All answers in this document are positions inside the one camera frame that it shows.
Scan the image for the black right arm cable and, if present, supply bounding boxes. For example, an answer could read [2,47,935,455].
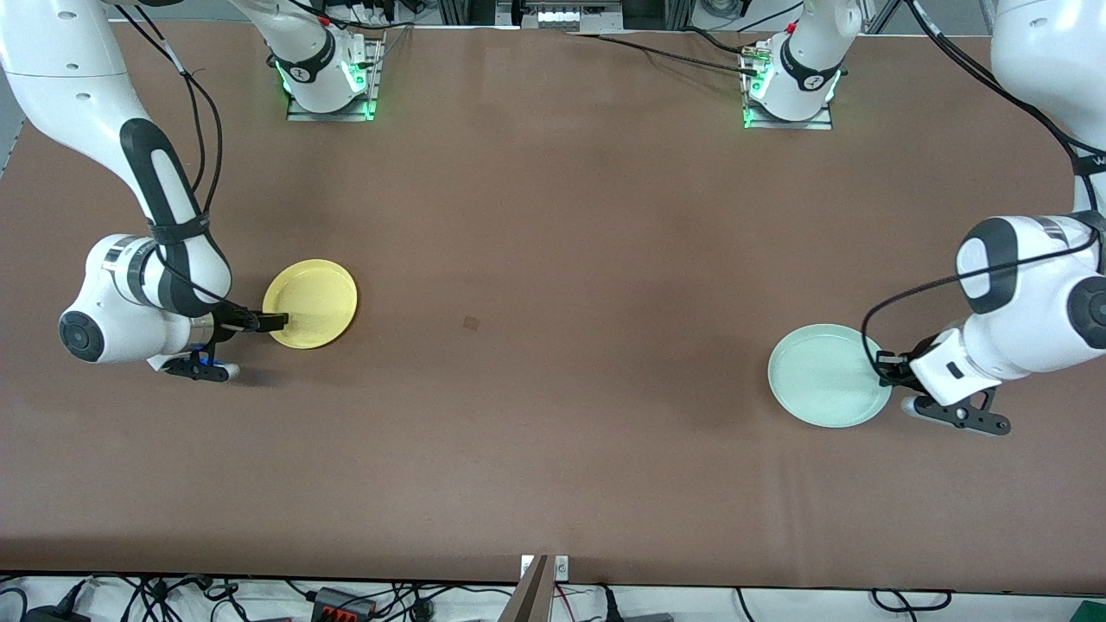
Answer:
[112,0,224,305]

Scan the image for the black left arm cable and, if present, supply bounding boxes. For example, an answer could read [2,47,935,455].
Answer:
[861,0,1106,383]

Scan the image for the black cable on table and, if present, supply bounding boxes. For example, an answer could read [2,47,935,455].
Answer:
[570,31,763,75]

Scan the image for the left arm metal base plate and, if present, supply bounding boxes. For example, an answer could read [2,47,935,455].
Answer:
[743,43,835,131]

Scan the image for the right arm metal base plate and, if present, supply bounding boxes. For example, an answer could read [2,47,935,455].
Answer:
[287,35,385,122]

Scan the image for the black looped floor cable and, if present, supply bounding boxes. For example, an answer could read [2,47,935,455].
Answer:
[871,589,953,614]

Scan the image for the grey terminal block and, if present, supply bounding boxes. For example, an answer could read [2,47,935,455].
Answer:
[536,3,625,32]

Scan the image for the pale green plate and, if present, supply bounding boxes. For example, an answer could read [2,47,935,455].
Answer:
[767,324,893,428]

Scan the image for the yellow plate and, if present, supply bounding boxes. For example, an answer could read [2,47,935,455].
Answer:
[262,259,359,350]

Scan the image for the black power plug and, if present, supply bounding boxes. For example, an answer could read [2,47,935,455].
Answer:
[596,586,675,622]

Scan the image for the brown wooden beam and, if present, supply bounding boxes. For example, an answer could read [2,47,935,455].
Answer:
[499,555,554,622]

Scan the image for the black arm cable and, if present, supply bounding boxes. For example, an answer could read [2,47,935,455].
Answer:
[861,0,1106,383]
[112,0,224,305]

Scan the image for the black power strip orange switches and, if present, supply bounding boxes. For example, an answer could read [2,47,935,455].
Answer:
[311,587,378,622]

